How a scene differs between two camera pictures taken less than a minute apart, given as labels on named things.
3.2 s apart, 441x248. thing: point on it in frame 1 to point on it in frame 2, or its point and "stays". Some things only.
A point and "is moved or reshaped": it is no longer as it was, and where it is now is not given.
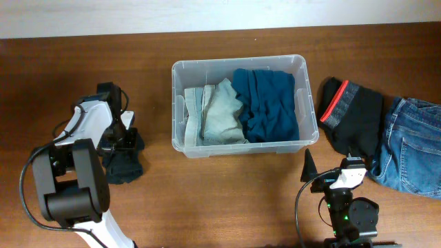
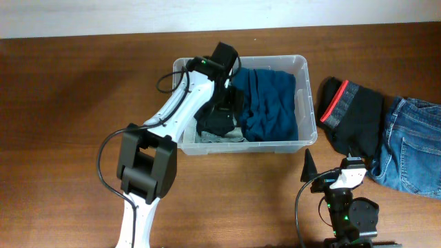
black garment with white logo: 123,166 is moved or reshaped
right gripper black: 306,171 stays
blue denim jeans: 408,158 stays
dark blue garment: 268,105 stays
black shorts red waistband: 353,118 stays
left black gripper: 130,142 to 231,99
